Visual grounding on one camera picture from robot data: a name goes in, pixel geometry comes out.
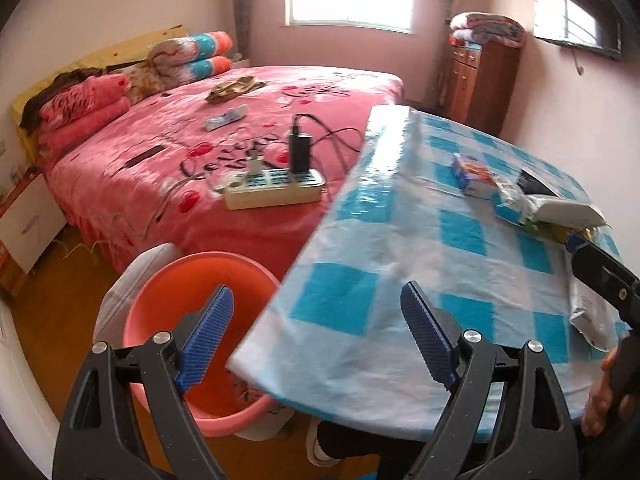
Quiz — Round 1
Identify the folded pink blanket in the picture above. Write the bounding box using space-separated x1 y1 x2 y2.
36 74 131 153

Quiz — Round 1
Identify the white power strip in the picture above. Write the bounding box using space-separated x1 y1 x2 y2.
222 168 326 210

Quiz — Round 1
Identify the wall mounted television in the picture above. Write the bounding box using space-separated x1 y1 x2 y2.
533 0 624 61

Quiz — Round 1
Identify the grey curtain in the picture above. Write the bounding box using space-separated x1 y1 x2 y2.
228 0 257 61

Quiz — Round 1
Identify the white small charger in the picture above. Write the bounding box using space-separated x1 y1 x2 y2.
247 156 264 177

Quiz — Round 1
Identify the brown wooden cabinet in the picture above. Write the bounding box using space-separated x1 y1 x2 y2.
444 41 521 138

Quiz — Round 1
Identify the black charger cable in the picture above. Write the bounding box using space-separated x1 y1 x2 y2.
290 112 367 187

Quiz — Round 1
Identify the person's right hand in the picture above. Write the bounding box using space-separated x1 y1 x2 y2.
580 347 639 437

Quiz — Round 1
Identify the white feather wipes pack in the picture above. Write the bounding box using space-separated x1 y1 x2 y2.
526 195 608 230

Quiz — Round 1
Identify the olive green cloth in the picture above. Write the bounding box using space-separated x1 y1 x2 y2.
205 76 267 104

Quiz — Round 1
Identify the orange plastic bucket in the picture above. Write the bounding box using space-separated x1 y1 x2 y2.
122 252 293 441

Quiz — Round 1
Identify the black charger adapter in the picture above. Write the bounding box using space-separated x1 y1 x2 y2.
288 130 312 174

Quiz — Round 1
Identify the folded blanket on cabinet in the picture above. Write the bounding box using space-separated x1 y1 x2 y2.
449 12 526 49

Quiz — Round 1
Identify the dark blue milk carton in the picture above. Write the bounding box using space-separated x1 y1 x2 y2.
516 168 560 197

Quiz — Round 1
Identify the large white courier bag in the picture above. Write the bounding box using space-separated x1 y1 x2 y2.
565 252 618 352

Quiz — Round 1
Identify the green white wipes pack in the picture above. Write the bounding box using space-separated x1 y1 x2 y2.
491 178 535 226

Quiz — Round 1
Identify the yellow wooden headboard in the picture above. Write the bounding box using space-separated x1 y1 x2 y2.
10 25 189 127

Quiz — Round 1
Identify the white bedside cabinet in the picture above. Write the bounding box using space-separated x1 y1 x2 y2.
1 174 67 274

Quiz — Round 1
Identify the purple cartoon bear tissue pack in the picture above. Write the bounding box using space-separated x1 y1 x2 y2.
450 153 498 200

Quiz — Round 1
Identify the pink bed cover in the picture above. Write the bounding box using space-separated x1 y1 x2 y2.
46 66 404 278

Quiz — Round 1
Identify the white remote control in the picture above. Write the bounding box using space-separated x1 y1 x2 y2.
204 104 248 132

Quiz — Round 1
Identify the blue white checkered tablecloth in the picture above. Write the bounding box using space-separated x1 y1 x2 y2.
228 105 602 440

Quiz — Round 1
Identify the rolled colourful quilt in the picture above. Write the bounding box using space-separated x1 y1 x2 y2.
146 32 233 88

